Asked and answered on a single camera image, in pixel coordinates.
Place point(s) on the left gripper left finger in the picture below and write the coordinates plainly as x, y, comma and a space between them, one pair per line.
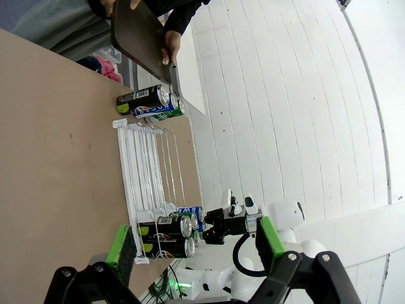
121, 250

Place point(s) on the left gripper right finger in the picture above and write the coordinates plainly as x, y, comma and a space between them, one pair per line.
270, 247

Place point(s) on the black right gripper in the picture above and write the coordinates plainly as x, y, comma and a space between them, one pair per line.
235, 225

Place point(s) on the dark brown plastic tray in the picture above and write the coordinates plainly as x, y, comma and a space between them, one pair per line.
136, 35

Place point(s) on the person's left forearm black sleeve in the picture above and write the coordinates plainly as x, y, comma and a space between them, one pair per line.
185, 16

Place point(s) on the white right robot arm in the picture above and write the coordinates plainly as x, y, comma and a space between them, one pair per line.
284, 215

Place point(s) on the person in black jacket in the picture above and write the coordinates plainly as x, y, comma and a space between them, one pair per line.
63, 25

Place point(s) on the person's left hand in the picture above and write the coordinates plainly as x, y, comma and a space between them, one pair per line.
171, 47

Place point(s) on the person's right hand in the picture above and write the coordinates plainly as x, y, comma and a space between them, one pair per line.
108, 6

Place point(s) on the black Pepsi can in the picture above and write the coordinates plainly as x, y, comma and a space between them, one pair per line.
139, 99
167, 226
171, 248

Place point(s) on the clear acrylic can rack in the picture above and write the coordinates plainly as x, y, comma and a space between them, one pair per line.
126, 174

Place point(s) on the clear bin with pink cloth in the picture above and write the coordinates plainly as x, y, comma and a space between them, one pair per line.
109, 68

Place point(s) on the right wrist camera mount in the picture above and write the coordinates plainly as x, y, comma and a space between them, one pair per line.
250, 206

